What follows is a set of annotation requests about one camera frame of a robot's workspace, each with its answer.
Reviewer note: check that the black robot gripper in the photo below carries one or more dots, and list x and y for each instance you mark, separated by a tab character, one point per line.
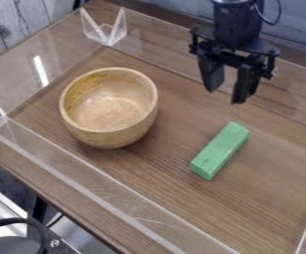
234	44

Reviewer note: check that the light wooden bowl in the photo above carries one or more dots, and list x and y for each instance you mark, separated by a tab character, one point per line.
109	106

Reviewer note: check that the clear acrylic table enclosure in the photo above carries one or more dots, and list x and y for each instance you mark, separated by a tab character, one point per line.
136	196

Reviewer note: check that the metal bracket with screw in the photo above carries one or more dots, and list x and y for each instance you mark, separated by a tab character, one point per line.
57	244

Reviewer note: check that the green rectangular block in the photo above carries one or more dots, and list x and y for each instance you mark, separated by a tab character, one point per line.
219	151

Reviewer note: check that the black metal table leg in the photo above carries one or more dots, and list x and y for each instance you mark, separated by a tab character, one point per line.
39	209

